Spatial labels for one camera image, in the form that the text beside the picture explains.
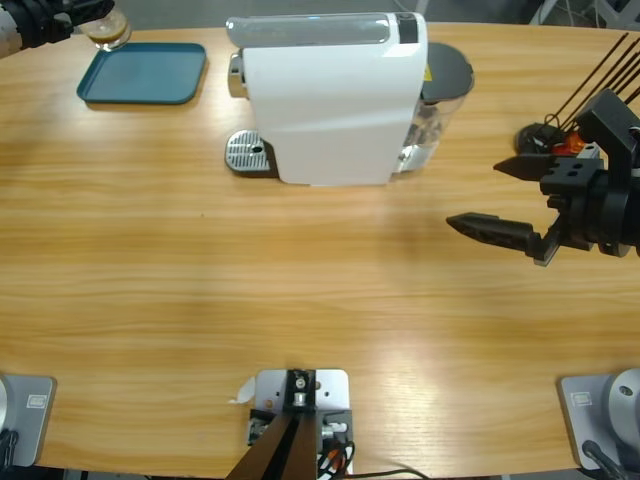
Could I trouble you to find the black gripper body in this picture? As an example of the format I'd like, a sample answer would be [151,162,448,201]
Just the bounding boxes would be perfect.
[5,0,77,50]
[537,155,640,267]

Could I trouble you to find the white capsule coffee machine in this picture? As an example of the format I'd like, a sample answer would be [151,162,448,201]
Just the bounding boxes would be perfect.
[227,10,429,190]

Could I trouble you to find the black cable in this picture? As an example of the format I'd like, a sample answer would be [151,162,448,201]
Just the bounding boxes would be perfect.
[582,439,629,480]
[349,466,427,480]

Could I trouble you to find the clear glass cup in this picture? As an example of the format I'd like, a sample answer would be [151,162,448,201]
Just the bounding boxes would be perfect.
[81,9,133,52]

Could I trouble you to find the black capsule holder with rods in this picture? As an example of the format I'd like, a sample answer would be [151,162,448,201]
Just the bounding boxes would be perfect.
[516,32,640,162]

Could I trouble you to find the grey metal device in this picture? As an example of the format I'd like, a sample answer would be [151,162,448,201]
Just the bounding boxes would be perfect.
[254,368,350,475]

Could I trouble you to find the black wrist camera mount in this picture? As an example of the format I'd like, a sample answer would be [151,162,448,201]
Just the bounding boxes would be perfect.
[573,88,640,177]

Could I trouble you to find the grey coffee machine lever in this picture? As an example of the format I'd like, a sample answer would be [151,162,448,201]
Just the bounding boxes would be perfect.
[224,13,392,49]

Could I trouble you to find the teal plastic tray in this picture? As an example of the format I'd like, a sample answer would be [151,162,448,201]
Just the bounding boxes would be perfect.
[74,41,208,106]

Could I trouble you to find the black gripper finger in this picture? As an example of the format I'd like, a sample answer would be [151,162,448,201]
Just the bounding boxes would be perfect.
[493,153,559,183]
[445,211,546,258]
[72,0,117,24]

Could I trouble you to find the clear water tank black lid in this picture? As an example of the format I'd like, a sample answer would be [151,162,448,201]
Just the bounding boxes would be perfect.
[392,42,475,179]

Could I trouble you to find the white tape piece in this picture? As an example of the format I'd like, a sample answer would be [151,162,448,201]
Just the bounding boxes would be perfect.
[228,377,257,405]

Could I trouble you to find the orange red cable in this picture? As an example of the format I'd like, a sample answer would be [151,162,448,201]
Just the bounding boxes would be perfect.
[318,439,357,476]

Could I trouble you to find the black clamp bracket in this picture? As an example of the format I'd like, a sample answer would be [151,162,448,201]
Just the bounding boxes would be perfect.
[247,407,354,448]

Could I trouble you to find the grey metal frame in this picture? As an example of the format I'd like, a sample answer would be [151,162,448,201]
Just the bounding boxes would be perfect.
[529,0,640,32]

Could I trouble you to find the silver drip tray grate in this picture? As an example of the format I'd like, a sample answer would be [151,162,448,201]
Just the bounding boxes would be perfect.
[223,128,279,179]

